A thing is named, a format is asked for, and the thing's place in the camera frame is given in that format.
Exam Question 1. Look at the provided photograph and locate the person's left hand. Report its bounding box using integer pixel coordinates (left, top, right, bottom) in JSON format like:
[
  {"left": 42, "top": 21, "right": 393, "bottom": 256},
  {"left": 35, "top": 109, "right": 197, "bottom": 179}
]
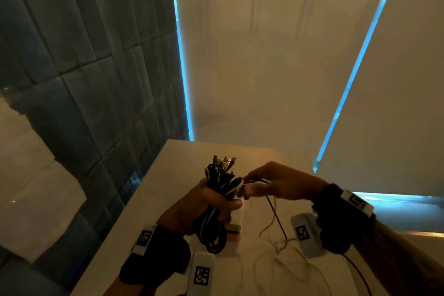
[{"left": 156, "top": 179, "right": 243, "bottom": 237}]

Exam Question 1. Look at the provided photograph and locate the person's right hand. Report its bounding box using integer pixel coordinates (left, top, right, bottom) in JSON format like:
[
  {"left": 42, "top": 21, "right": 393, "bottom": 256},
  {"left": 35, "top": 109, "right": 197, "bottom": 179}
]
[{"left": 237, "top": 161, "right": 328, "bottom": 202}]

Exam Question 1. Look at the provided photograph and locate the tangle of cables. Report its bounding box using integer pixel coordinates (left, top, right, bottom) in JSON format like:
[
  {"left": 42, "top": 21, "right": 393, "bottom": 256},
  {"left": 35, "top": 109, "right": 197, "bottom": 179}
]
[{"left": 239, "top": 178, "right": 333, "bottom": 296}]

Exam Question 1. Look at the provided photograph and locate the white plastic pouch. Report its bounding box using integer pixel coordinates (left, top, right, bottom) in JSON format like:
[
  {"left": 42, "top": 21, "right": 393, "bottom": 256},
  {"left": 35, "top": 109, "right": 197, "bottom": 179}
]
[{"left": 225, "top": 198, "right": 245, "bottom": 243}]

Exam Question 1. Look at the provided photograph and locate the white table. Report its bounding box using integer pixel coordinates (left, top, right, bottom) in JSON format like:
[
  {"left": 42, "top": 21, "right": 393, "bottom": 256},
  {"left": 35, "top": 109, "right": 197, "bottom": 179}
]
[{"left": 71, "top": 139, "right": 379, "bottom": 296}]

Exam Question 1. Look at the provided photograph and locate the window sill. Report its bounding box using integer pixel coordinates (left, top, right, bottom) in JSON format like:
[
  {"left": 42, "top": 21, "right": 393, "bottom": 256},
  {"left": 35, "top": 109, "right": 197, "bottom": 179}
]
[{"left": 353, "top": 192, "right": 444, "bottom": 237}]

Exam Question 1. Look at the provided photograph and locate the white pillow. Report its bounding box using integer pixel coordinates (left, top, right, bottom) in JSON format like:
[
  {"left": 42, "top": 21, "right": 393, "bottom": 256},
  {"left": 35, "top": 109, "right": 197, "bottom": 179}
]
[{"left": 0, "top": 96, "right": 87, "bottom": 264}]

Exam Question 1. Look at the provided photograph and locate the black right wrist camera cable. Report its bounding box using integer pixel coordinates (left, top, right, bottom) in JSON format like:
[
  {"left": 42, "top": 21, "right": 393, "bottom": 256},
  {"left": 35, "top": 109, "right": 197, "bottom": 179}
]
[{"left": 341, "top": 253, "right": 374, "bottom": 296}]

